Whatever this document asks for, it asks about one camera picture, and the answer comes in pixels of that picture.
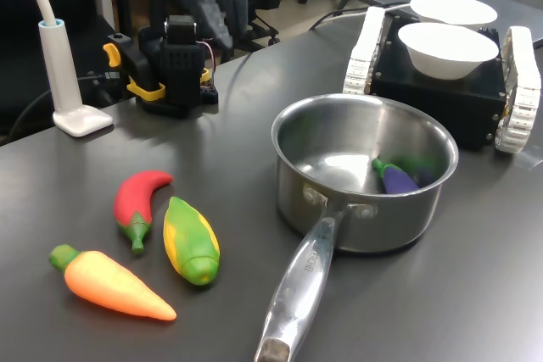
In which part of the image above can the shallow white bowl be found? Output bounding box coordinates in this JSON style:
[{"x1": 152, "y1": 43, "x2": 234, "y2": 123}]
[{"x1": 409, "y1": 0, "x2": 498, "y2": 26}]

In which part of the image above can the yellow green toy corn cob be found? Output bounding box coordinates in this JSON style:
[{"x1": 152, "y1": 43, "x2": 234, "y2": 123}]
[{"x1": 163, "y1": 196, "x2": 221, "y2": 287}]

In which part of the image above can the purple toy aubergine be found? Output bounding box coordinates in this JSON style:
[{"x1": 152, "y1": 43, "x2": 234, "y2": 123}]
[{"x1": 372, "y1": 157, "x2": 421, "y2": 195}]

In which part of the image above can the thin cable behind vehicle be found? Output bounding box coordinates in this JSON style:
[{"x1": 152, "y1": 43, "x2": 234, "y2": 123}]
[{"x1": 308, "y1": 2, "x2": 411, "y2": 32}]

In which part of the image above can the red toy chilli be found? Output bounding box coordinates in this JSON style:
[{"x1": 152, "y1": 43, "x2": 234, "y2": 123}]
[{"x1": 113, "y1": 170, "x2": 174, "y2": 255}]

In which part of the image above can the orange toy carrot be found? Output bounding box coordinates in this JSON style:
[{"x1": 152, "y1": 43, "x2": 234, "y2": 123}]
[{"x1": 49, "y1": 244, "x2": 177, "y2": 321}]

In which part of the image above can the black vehicle with white tracks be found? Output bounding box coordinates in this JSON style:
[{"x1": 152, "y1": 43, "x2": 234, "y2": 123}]
[{"x1": 342, "y1": 6, "x2": 543, "y2": 154}]

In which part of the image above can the steel pan with long handle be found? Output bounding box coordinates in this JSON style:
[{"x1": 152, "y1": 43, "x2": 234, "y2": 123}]
[{"x1": 254, "y1": 93, "x2": 460, "y2": 362}]

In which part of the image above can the deep white bowl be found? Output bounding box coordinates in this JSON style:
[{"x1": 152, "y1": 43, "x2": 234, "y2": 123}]
[{"x1": 397, "y1": 22, "x2": 500, "y2": 81}]

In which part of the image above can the black cable at table edge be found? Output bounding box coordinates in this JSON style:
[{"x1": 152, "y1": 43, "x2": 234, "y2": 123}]
[{"x1": 6, "y1": 73, "x2": 128, "y2": 134}]

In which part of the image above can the black clamp with yellow grips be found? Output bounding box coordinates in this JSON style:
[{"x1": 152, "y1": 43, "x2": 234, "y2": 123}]
[{"x1": 103, "y1": 33, "x2": 166, "y2": 103}]

